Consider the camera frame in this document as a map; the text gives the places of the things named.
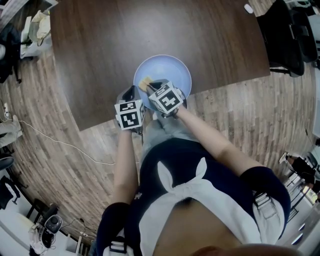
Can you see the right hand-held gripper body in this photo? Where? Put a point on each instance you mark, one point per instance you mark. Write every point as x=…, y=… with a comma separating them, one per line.
x=167, y=101

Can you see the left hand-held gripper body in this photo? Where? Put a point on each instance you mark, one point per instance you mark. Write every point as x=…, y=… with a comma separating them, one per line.
x=130, y=118

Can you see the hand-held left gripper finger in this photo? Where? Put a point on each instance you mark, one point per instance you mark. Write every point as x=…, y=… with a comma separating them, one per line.
x=121, y=98
x=137, y=96

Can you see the tan sponge piece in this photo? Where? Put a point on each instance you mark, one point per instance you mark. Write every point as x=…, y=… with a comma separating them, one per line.
x=144, y=83

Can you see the big blue plate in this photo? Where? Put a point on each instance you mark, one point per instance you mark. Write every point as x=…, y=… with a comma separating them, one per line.
x=165, y=72

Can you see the person's right forearm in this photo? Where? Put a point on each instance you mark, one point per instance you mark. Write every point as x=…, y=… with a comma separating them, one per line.
x=212, y=142

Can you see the person's left forearm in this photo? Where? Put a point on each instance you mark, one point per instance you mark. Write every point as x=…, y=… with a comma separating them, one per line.
x=125, y=170

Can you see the person's white shoe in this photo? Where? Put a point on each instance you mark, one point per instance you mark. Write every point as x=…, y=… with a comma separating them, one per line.
x=155, y=115

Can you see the person's grey trousers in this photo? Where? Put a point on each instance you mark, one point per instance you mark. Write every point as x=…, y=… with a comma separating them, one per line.
x=170, y=127

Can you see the person's torso in navy top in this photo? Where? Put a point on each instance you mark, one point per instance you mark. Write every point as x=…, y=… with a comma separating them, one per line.
x=180, y=175

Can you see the white carton with beige bags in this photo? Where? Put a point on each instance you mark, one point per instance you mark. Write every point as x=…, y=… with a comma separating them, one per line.
x=37, y=30

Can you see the white computer mouse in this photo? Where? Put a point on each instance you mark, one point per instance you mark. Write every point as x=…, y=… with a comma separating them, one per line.
x=248, y=8

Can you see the white power strip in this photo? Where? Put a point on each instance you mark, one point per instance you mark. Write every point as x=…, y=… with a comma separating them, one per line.
x=5, y=109

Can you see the black office chair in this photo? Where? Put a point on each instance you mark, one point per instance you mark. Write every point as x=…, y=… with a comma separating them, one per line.
x=280, y=37
x=308, y=27
x=11, y=52

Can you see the black wooden chair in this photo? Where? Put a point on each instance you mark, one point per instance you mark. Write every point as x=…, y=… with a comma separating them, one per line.
x=36, y=208

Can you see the black stool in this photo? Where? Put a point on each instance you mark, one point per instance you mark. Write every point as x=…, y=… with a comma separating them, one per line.
x=6, y=162

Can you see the grey black handheld device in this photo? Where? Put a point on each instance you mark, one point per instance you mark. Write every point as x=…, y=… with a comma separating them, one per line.
x=52, y=225

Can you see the white desk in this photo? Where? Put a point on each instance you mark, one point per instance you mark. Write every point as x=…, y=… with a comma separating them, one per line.
x=12, y=225

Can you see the metal shelf rack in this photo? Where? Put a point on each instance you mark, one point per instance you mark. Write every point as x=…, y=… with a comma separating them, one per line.
x=300, y=197

